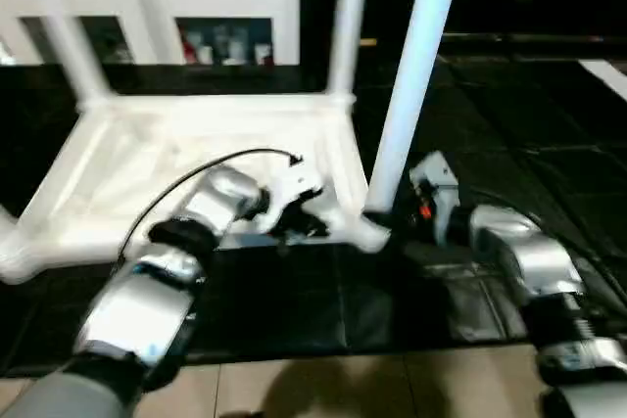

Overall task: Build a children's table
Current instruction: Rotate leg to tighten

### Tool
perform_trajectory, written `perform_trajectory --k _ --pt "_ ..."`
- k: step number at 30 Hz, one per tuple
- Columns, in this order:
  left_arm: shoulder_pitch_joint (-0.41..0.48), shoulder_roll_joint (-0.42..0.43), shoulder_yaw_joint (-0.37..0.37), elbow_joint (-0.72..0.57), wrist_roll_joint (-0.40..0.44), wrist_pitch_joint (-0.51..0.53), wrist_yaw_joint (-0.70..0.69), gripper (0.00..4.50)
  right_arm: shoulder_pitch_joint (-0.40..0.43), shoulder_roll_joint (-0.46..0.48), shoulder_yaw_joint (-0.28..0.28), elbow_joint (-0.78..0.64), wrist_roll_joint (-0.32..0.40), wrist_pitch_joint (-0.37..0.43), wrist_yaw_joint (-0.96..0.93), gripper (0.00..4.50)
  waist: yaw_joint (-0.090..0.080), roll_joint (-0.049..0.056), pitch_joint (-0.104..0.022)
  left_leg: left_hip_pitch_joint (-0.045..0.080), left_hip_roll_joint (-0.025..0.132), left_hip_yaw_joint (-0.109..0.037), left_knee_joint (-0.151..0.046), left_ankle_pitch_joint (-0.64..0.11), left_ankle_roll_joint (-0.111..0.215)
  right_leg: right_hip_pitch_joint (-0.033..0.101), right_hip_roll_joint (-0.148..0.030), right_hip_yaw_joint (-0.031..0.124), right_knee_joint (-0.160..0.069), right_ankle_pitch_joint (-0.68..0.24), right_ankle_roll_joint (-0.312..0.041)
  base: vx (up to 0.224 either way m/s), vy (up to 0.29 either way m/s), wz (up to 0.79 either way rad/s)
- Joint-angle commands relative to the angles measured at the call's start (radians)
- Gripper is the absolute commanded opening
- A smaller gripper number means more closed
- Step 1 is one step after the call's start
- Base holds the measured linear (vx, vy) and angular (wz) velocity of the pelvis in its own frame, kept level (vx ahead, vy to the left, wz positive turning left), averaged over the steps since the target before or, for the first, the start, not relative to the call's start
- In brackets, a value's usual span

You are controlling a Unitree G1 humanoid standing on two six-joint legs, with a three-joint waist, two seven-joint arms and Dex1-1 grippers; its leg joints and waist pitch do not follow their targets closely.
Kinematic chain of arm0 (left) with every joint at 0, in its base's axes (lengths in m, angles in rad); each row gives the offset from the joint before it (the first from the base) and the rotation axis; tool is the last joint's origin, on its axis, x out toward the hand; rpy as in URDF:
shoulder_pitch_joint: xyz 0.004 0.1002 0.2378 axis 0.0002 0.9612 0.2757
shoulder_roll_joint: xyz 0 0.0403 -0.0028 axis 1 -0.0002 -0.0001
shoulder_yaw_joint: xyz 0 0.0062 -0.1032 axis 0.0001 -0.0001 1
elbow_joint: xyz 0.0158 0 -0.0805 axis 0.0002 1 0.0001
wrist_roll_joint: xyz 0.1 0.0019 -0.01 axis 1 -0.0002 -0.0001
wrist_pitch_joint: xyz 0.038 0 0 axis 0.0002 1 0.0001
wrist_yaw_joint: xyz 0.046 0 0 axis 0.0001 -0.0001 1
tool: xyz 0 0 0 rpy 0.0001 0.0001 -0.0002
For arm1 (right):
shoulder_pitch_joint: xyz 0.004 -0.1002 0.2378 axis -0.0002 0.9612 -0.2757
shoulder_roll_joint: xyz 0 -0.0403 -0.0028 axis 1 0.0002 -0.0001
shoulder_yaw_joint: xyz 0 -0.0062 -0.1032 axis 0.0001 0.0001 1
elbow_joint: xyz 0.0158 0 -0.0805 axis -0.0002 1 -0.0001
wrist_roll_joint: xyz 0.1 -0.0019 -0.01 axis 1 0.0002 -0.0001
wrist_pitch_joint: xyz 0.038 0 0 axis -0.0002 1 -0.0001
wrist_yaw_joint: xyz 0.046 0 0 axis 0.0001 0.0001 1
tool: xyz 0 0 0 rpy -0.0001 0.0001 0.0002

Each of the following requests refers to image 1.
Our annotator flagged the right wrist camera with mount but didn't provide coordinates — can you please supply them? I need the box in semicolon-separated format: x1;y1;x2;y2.
407;151;461;243

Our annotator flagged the white glass-door cabinet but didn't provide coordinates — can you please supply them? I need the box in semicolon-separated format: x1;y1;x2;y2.
0;0;303;69

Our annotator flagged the black work mat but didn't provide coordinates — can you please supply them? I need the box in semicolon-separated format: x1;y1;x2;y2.
0;46;627;380

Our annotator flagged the small red bottle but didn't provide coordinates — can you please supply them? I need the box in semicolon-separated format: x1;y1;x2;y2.
182;32;202;65

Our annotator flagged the long black bar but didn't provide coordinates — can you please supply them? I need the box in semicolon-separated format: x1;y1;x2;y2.
441;32;627;51

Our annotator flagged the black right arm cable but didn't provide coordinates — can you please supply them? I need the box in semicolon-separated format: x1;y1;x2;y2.
460;191;627;321

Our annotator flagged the flat white board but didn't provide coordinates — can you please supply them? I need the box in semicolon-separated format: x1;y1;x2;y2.
580;59;627;102

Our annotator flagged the white plastic table leg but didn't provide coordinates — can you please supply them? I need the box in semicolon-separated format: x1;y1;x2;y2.
325;0;375;106
362;0;467;215
0;205;40;284
18;0;114;111

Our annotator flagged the white plastic table top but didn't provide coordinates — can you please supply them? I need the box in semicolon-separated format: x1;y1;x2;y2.
0;90;393;287

